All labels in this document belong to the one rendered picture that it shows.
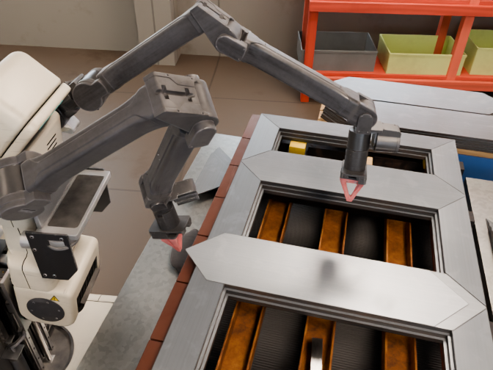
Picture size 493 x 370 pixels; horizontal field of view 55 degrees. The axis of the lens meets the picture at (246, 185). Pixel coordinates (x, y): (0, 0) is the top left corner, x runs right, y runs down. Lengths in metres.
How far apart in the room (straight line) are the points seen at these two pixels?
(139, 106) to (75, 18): 4.02
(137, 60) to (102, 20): 3.50
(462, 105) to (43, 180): 1.73
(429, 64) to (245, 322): 2.88
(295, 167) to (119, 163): 1.74
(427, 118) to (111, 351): 1.44
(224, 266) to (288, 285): 0.18
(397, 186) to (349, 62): 2.22
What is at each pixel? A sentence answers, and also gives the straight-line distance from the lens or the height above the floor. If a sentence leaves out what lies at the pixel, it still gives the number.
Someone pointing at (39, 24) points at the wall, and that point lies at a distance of 4.96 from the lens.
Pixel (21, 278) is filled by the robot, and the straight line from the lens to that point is 1.37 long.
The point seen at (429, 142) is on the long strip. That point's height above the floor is 0.85.
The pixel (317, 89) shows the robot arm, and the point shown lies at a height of 1.29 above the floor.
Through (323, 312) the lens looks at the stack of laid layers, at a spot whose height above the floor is 0.83.
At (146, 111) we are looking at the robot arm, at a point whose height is 1.44.
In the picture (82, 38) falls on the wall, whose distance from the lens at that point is 4.83.
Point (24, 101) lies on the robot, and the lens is 1.07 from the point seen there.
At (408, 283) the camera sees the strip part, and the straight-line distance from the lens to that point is 1.32.
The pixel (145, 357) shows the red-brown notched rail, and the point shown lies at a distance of 1.17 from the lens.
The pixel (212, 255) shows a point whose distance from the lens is 1.31.
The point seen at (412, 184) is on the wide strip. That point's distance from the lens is 1.64.
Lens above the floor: 1.82
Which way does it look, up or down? 39 degrees down
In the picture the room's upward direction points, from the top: 1 degrees clockwise
